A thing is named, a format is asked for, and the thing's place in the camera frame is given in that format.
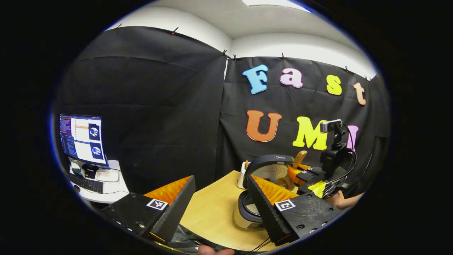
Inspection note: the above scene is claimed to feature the white toaster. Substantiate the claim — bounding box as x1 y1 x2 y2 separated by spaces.
236 160 250 189

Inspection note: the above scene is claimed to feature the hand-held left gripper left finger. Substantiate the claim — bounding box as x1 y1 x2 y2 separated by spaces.
97 175 196 245

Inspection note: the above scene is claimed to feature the black rice cooker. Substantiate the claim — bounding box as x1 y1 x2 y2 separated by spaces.
234 154 301 230

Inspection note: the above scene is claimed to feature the white tray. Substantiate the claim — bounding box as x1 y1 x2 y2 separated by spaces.
95 169 120 183

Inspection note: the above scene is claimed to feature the black cable bundle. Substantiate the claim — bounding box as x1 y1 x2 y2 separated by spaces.
324 122 359 197

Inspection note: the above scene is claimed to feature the black keyboard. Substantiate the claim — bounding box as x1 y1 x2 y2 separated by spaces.
67 172 104 193

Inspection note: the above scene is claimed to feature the long ceiling light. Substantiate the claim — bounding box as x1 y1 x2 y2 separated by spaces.
242 0 312 13

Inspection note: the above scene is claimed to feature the black backdrop cloth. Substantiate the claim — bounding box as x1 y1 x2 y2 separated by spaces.
53 25 390 199

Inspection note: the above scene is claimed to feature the white side desk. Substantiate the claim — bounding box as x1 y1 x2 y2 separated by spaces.
69 159 130 204

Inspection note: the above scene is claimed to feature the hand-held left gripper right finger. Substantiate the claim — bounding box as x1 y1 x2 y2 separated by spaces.
247 174 344 247

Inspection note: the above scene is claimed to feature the wooden spoon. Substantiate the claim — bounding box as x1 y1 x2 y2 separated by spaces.
292 151 308 170

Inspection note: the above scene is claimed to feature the computer monitor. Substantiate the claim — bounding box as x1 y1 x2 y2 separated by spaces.
59 113 108 167

